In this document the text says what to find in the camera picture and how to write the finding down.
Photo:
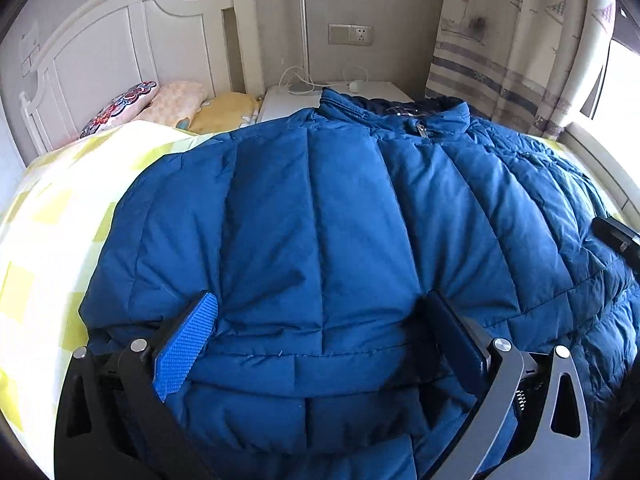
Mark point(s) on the white wooden headboard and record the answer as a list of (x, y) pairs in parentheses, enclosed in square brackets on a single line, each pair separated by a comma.
[(125, 35)]

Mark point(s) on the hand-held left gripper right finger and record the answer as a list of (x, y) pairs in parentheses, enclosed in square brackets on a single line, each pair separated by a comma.
[(452, 342)]

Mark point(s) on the white desk lamp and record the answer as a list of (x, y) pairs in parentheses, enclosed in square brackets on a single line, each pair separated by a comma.
[(303, 30)]

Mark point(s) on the window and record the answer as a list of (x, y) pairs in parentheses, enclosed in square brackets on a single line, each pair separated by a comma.
[(627, 75)]

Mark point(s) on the beige pink patterned pillow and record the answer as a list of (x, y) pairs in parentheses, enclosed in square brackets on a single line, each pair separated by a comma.
[(177, 102)]

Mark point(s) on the sailboat printed curtain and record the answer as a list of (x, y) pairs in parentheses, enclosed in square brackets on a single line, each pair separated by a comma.
[(500, 35)]

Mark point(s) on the blue puffer jacket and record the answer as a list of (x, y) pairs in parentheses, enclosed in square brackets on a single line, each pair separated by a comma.
[(320, 210)]

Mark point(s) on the beige window ledge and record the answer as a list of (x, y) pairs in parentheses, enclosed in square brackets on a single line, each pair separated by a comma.
[(600, 160)]

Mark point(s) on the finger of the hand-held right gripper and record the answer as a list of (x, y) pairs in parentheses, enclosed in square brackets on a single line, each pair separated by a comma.
[(616, 232)]

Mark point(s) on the small white plug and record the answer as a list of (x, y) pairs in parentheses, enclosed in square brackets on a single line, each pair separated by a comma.
[(356, 85)]

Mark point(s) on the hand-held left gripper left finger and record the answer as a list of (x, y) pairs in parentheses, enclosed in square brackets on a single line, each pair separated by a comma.
[(185, 345)]

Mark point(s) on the yellow patterned pillow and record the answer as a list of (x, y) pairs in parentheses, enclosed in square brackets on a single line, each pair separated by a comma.
[(225, 112)]

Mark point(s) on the wall switch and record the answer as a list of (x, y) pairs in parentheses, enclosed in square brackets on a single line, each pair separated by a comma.
[(29, 65)]

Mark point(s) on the white nightstand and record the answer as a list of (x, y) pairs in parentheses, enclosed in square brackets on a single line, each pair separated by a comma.
[(285, 105)]

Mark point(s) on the floral embroidered pillow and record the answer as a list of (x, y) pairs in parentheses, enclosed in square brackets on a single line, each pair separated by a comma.
[(120, 107)]

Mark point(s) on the wall socket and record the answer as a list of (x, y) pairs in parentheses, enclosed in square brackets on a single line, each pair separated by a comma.
[(350, 35)]

